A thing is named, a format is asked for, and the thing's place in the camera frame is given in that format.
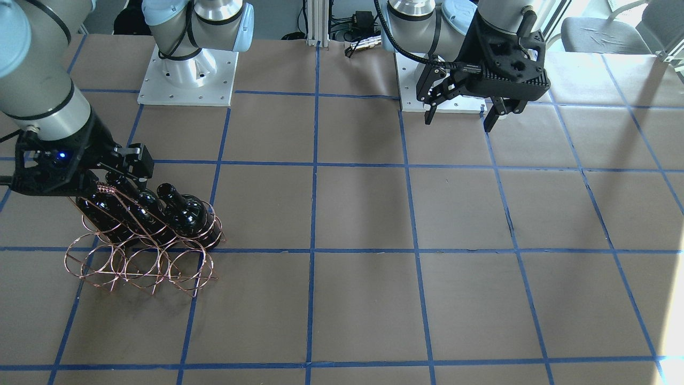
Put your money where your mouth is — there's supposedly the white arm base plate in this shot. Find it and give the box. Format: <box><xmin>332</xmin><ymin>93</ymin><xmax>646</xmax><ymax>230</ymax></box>
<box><xmin>137</xmin><ymin>47</ymin><xmax>239</xmax><ymax>107</ymax></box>
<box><xmin>397</xmin><ymin>53</ymin><xmax>487</xmax><ymax>114</ymax></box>

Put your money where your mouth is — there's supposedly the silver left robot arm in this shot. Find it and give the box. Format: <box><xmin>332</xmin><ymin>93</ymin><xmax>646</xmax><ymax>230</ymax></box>
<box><xmin>374</xmin><ymin>1</ymin><xmax>550</xmax><ymax>132</ymax></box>

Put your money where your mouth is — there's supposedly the aluminium frame post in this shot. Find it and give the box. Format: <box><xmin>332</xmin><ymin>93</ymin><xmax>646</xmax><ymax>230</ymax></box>
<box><xmin>305</xmin><ymin>0</ymin><xmax>330</xmax><ymax>49</ymax></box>

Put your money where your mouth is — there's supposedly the black wine bottle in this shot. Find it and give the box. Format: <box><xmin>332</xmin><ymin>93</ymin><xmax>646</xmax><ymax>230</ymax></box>
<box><xmin>105</xmin><ymin>171</ymin><xmax>175</xmax><ymax>245</ymax></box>
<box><xmin>76</xmin><ymin>193</ymin><xmax>131</xmax><ymax>244</ymax></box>

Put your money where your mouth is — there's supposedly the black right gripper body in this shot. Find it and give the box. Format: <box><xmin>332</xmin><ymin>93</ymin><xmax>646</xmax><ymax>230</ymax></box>
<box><xmin>11</xmin><ymin>112</ymin><xmax>120</xmax><ymax>197</ymax></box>

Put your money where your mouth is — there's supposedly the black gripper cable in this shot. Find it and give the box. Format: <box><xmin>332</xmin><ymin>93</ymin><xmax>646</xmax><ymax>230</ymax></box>
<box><xmin>373</xmin><ymin>0</ymin><xmax>481</xmax><ymax>70</ymax></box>

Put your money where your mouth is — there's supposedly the grey office chair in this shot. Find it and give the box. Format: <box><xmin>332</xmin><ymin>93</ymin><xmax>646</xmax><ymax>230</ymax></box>
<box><xmin>561</xmin><ymin>1</ymin><xmax>683</xmax><ymax>55</ymax></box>

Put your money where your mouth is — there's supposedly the copper wire wine basket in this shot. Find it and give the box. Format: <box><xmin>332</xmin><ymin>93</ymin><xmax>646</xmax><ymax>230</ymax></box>
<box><xmin>64</xmin><ymin>183</ymin><xmax>224</xmax><ymax>297</ymax></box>

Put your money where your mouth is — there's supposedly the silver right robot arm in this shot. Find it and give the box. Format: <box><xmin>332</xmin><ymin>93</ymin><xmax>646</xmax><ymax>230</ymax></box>
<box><xmin>1</xmin><ymin>1</ymin><xmax>254</xmax><ymax>197</ymax></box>

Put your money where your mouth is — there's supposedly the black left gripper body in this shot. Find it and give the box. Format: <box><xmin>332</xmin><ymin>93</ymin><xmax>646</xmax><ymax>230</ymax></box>
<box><xmin>454</xmin><ymin>11</ymin><xmax>550</xmax><ymax>102</ymax></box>

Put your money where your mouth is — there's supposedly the black wine bottle in basket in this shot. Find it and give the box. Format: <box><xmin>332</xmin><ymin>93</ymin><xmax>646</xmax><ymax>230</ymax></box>
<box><xmin>76</xmin><ymin>193</ymin><xmax>131</xmax><ymax>244</ymax></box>

